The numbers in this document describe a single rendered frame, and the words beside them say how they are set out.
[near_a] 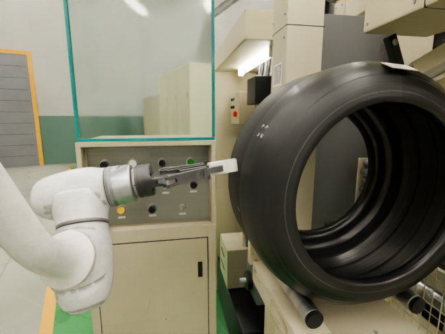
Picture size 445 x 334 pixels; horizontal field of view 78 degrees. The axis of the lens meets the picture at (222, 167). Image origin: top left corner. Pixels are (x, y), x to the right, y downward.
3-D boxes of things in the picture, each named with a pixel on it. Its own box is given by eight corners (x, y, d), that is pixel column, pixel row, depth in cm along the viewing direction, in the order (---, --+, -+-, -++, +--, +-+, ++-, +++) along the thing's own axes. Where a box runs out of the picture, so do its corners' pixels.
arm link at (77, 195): (114, 173, 69) (119, 224, 64) (48, 184, 66) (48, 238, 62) (100, 156, 59) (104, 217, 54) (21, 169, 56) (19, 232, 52)
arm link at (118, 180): (110, 164, 65) (135, 159, 66) (118, 199, 67) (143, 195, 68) (100, 171, 57) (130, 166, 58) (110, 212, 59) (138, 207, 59)
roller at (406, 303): (344, 246, 103) (334, 252, 103) (340, 236, 102) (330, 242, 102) (428, 309, 69) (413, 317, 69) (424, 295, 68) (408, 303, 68)
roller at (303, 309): (271, 243, 98) (271, 255, 98) (259, 245, 97) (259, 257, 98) (324, 311, 64) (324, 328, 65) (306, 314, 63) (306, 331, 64)
